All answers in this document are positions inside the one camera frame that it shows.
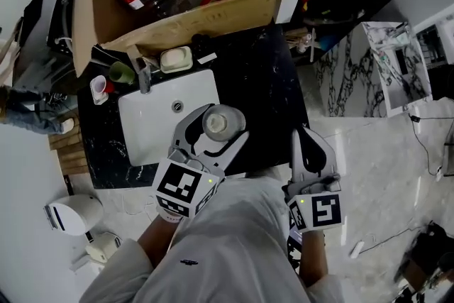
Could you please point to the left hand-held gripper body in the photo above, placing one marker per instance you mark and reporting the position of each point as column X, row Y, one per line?
column 177, row 184

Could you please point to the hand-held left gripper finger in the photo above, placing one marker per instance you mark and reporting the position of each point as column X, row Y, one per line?
column 181, row 138
column 227, row 156

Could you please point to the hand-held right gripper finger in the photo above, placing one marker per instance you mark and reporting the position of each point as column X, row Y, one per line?
column 328, row 159
column 297, row 159

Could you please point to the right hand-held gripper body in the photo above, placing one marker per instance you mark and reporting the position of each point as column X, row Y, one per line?
column 319, row 209

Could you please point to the person's left forearm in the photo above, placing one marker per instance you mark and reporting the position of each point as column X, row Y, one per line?
column 157, row 241

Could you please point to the person's right forearm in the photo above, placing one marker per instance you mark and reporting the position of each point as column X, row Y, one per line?
column 314, row 255

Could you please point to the white sink basin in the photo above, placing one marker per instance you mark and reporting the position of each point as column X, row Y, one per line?
column 149, row 124

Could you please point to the black marble sink countertop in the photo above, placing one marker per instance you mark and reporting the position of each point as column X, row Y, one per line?
column 259, row 81

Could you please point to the white wristwatch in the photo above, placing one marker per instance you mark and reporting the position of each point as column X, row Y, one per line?
column 170, row 217

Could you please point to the white power strip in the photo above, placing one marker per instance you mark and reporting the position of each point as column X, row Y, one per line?
column 357, row 249

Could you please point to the chrome faucet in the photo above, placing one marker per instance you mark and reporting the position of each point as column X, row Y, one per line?
column 144, row 78

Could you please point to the person's white shirt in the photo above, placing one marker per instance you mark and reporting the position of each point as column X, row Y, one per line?
column 230, row 241

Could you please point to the white soap dish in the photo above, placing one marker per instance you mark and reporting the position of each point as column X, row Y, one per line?
column 176, row 59

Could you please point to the white marble cabinet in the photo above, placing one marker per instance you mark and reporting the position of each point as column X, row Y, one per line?
column 354, row 81

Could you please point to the white paper label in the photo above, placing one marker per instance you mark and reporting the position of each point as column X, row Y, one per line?
column 206, row 58

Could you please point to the red plastic cup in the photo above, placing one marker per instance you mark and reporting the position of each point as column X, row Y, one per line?
column 109, row 87

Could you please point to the green plastic cup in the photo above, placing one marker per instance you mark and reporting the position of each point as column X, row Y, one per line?
column 120, row 72

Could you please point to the large cardboard box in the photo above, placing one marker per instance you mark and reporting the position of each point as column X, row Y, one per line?
column 177, row 28

